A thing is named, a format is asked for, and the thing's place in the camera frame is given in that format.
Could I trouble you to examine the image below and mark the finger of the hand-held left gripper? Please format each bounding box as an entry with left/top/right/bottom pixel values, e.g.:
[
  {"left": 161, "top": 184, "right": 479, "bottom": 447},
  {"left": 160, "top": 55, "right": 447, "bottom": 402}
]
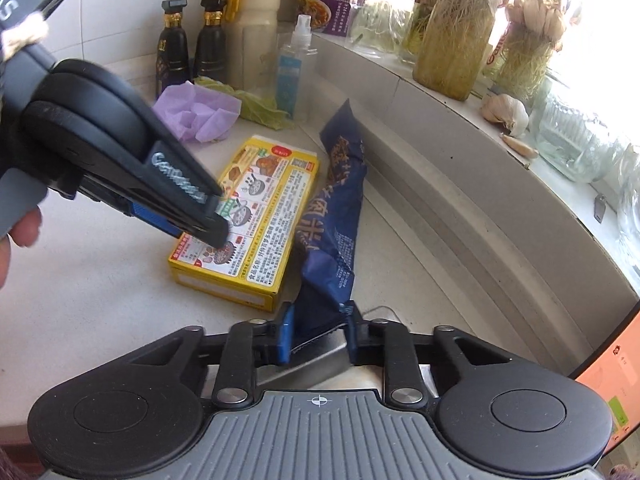
[
  {"left": 144, "top": 137, "right": 226, "bottom": 212},
  {"left": 81, "top": 175, "right": 232, "bottom": 250}
]

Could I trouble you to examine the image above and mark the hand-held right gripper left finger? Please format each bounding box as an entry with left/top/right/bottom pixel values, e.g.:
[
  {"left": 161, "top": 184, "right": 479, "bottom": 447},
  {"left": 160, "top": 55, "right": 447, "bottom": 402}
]
[{"left": 122, "top": 301, "right": 297, "bottom": 408}]

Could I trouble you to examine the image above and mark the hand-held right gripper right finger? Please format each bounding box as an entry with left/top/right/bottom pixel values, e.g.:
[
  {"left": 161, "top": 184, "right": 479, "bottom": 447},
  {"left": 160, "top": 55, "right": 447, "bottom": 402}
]
[{"left": 345, "top": 301, "right": 521, "bottom": 407}]

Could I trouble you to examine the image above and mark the yellow printed box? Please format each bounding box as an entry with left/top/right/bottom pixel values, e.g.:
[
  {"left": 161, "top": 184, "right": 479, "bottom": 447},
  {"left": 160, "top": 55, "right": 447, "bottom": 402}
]
[{"left": 167, "top": 135, "right": 321, "bottom": 313}]

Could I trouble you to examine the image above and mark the dark blue snack bag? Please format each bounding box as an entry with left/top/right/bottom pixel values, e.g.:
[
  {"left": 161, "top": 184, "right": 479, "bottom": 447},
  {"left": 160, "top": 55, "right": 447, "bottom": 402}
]
[{"left": 292, "top": 99, "right": 368, "bottom": 348}]

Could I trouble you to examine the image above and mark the person's left hand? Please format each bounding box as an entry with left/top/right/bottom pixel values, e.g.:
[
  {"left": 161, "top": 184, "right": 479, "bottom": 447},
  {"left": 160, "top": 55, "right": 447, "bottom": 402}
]
[{"left": 0, "top": 207, "right": 44, "bottom": 291}]

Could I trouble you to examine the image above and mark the steel sink edge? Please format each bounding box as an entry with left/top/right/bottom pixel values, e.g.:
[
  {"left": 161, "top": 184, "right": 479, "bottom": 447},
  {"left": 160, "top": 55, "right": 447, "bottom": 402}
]
[{"left": 255, "top": 327, "right": 441, "bottom": 396}]

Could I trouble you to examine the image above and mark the purple disposable glove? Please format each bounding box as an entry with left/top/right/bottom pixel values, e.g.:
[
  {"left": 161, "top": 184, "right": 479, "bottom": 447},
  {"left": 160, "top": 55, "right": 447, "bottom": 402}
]
[{"left": 152, "top": 80, "right": 243, "bottom": 143}]

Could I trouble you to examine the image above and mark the crumpled green cabbage leaf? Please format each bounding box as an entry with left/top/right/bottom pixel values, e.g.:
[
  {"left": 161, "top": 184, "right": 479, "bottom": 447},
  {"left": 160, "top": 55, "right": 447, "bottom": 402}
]
[{"left": 195, "top": 76, "right": 296, "bottom": 131}]

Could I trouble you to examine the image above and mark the dark sauce bottle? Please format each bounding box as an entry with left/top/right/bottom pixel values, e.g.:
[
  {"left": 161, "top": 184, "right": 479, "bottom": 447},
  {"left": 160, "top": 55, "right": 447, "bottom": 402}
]
[
  {"left": 156, "top": 0, "right": 191, "bottom": 101},
  {"left": 194, "top": 0, "right": 231, "bottom": 83}
]

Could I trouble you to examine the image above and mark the small clear spray bottle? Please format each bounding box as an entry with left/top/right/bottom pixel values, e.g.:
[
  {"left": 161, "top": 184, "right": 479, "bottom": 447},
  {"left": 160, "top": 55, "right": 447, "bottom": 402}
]
[{"left": 276, "top": 14, "right": 312, "bottom": 121}]

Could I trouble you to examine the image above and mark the white bottle with yellow cap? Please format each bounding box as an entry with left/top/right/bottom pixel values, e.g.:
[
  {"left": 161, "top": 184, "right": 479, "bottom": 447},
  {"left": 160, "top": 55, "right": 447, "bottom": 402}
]
[{"left": 222, "top": 0, "right": 283, "bottom": 96}]

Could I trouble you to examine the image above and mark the purple instant noodle cup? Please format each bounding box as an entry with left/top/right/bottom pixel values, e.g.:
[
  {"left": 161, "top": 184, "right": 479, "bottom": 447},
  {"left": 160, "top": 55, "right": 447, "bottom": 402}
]
[{"left": 297, "top": 0, "right": 368, "bottom": 38}]

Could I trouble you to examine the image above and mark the loose garlic clove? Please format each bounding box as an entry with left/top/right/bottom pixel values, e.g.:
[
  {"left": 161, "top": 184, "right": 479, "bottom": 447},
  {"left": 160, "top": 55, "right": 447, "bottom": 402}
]
[{"left": 501, "top": 132, "right": 540, "bottom": 159}]

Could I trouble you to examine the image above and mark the orange screen device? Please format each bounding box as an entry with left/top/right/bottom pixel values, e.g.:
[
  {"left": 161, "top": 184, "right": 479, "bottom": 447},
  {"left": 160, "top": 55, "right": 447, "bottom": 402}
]
[{"left": 570, "top": 305, "right": 640, "bottom": 461}]

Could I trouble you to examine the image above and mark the loose garlic bulb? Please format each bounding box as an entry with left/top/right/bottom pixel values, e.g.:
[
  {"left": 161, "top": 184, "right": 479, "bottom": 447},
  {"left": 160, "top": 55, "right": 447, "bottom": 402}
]
[{"left": 480, "top": 94, "right": 530, "bottom": 138}]

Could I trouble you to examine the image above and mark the ribbed clear glass jar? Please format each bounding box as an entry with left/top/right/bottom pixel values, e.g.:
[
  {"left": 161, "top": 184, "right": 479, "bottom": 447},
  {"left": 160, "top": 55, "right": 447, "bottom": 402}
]
[{"left": 530, "top": 95, "right": 631, "bottom": 183}]

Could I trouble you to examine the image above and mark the white fleece strap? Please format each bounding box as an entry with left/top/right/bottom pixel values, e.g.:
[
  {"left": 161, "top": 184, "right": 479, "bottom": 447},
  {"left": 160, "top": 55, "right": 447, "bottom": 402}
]
[{"left": 0, "top": 10, "right": 48, "bottom": 61}]

